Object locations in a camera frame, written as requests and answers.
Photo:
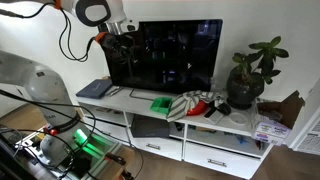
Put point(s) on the black shelf box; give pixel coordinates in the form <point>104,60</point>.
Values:
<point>143,127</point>

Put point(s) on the brown cardboard box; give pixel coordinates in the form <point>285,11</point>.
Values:
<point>289,108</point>

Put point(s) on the white round dish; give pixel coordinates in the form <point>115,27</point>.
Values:
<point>238,118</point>

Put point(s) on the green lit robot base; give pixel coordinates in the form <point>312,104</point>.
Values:
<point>88,157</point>

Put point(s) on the white television stand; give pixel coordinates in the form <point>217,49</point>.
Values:
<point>224,146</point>

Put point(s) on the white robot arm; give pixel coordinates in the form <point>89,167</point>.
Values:
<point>46,87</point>

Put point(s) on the dark blue book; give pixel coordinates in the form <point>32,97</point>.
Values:
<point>96,89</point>

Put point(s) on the black flat television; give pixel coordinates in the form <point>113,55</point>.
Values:
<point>170,56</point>

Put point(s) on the potted green plant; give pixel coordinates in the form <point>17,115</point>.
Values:
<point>246,81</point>

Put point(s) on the black small device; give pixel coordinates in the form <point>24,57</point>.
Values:
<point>224,109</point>

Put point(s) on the striped grey white cloth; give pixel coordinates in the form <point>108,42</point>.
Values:
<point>188,100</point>

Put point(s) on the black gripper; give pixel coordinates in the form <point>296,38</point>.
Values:
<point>118,48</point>

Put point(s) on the black remote control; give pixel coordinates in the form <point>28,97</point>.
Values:
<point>210,112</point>

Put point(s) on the white purple product box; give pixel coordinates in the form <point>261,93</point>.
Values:
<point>271,132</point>

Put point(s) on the red mesh object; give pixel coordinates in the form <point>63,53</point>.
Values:
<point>198,109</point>

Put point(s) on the green storage box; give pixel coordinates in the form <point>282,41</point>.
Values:
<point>161,105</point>

